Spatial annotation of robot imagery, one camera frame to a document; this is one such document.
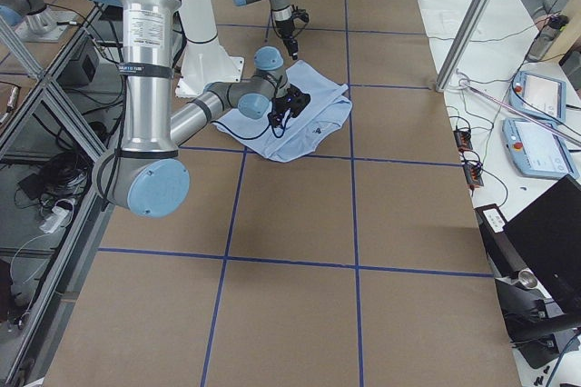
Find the white power strip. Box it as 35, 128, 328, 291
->
39, 205, 72, 234

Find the light blue t-shirt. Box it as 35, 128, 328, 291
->
213, 60, 352, 163

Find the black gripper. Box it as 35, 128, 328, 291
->
268, 93, 291, 129
274, 18, 299, 61

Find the long metal grabber stick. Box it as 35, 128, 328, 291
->
458, 78, 580, 146

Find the teach pendant tablet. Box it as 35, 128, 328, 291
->
509, 71, 566, 124
502, 118, 579, 180

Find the orange black usb hub upper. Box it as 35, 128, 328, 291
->
453, 129, 473, 152

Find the orange black usb hub lower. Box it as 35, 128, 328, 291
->
463, 162, 484, 190

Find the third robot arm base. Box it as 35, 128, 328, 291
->
1, 0, 77, 43

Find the aluminium frame post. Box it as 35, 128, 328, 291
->
435, 0, 490, 93

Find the aluminium frame cage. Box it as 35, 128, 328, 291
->
1, 5, 125, 386

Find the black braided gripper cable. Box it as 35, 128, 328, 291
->
214, 77, 294, 141

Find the upper teach pendant tablet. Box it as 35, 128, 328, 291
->
509, 71, 566, 124

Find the orange black usb hub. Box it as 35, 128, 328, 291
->
463, 162, 484, 190
453, 129, 473, 152

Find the lower teach pendant tablet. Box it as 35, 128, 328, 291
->
502, 118, 579, 180

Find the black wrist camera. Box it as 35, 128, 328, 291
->
285, 84, 311, 118
291, 5, 310, 25

